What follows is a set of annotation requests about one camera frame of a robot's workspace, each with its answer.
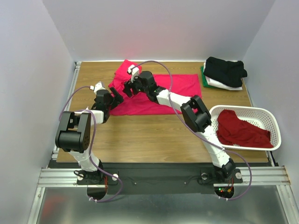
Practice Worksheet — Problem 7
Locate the aluminium rail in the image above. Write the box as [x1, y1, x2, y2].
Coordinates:
[38, 167, 291, 188]
[51, 62, 85, 164]

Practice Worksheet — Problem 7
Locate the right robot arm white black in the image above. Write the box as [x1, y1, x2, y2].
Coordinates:
[123, 68, 236, 182]

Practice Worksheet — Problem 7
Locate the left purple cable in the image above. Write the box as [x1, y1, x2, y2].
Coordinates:
[60, 85, 124, 203]

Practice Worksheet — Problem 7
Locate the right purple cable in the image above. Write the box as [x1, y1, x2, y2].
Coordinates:
[130, 60, 253, 201]

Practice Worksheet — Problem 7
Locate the folded black t shirt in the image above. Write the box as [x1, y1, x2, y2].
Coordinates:
[204, 57, 248, 88]

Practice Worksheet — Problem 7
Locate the dark red t shirt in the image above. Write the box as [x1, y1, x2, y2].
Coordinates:
[216, 110, 273, 148]

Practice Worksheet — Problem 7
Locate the folded white t shirt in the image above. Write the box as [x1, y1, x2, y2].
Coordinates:
[203, 62, 242, 91]

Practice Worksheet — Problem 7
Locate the white plastic laundry basket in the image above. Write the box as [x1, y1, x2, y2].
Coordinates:
[209, 105, 281, 151]

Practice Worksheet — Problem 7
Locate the left aluminium rail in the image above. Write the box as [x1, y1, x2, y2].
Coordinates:
[51, 62, 85, 164]

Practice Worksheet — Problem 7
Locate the folded green t shirt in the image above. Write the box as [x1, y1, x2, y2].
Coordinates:
[200, 66, 213, 88]

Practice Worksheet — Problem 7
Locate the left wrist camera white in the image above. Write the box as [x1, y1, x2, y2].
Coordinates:
[89, 81, 105, 94]

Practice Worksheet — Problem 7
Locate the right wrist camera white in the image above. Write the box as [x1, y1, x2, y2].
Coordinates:
[127, 64, 140, 83]

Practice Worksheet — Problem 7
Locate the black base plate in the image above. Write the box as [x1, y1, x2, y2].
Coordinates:
[74, 163, 243, 196]

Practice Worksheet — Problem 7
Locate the front aluminium rail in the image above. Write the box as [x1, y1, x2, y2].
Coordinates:
[38, 167, 291, 188]

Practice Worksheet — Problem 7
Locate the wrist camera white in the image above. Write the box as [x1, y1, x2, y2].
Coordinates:
[127, 64, 140, 83]
[89, 81, 105, 94]

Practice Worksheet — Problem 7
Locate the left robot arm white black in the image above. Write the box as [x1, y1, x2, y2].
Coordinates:
[55, 87, 124, 184]

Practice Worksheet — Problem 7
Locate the purple cable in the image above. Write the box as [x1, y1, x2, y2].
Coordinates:
[60, 85, 124, 203]
[130, 60, 253, 201]

